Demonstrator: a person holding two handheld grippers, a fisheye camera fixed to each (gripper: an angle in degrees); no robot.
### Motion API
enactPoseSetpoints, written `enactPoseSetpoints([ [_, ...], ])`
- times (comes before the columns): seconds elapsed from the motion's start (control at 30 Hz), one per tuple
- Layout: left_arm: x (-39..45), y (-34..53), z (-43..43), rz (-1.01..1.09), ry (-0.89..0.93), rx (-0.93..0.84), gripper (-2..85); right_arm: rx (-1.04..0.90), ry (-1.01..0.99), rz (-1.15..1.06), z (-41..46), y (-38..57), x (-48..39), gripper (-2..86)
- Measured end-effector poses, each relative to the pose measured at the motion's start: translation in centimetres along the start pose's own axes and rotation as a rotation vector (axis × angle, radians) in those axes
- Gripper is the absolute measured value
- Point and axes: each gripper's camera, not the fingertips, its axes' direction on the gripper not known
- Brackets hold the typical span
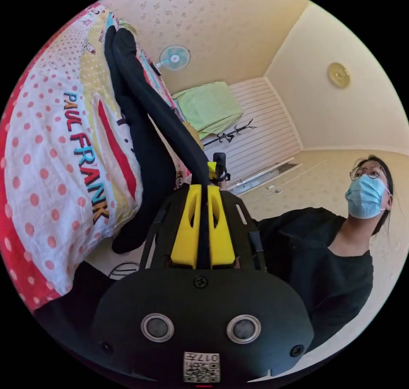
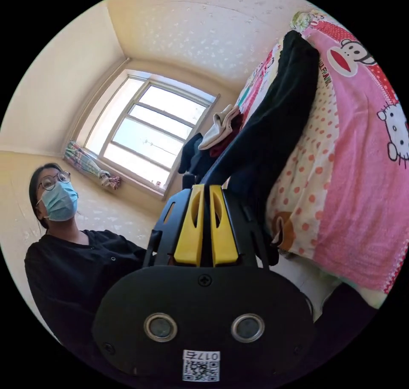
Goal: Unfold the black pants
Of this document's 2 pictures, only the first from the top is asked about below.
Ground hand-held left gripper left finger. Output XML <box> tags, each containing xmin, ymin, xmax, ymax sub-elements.
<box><xmin>170</xmin><ymin>184</ymin><xmax>203</xmax><ymax>269</ymax></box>

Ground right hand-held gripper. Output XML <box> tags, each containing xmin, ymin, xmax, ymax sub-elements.
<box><xmin>207</xmin><ymin>161</ymin><xmax>232</xmax><ymax>185</ymax></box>

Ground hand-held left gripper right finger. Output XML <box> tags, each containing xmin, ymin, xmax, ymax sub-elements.
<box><xmin>207</xmin><ymin>185</ymin><xmax>236</xmax><ymax>269</ymax></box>

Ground black pants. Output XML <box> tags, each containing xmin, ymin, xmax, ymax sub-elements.
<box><xmin>103</xmin><ymin>26</ymin><xmax>212</xmax><ymax>255</ymax></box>

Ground black coat stand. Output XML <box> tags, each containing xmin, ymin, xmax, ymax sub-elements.
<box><xmin>203</xmin><ymin>118</ymin><xmax>257</xmax><ymax>147</ymax></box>

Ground green curtain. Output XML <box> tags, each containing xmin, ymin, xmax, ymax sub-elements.
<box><xmin>172</xmin><ymin>81</ymin><xmax>245</xmax><ymax>140</ymax></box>

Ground white slatted cupboard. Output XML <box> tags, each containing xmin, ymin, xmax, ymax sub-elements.
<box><xmin>203</xmin><ymin>76</ymin><xmax>303</xmax><ymax>186</ymax></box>

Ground person's body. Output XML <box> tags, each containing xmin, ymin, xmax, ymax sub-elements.
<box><xmin>33</xmin><ymin>154</ymin><xmax>395</xmax><ymax>364</ymax></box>

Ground white and teal fan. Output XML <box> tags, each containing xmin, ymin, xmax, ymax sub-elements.
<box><xmin>155</xmin><ymin>44</ymin><xmax>192</xmax><ymax>73</ymax></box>

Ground bed with dotted printed sheet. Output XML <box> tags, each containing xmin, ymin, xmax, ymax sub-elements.
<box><xmin>0</xmin><ymin>2</ymin><xmax>192</xmax><ymax>314</ymax></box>

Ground round ceiling lamp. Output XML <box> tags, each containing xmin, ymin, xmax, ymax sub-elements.
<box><xmin>327</xmin><ymin>61</ymin><xmax>351</xmax><ymax>89</ymax></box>

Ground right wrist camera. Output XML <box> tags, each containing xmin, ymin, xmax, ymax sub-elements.
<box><xmin>213</xmin><ymin>152</ymin><xmax>227</xmax><ymax>180</ymax></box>

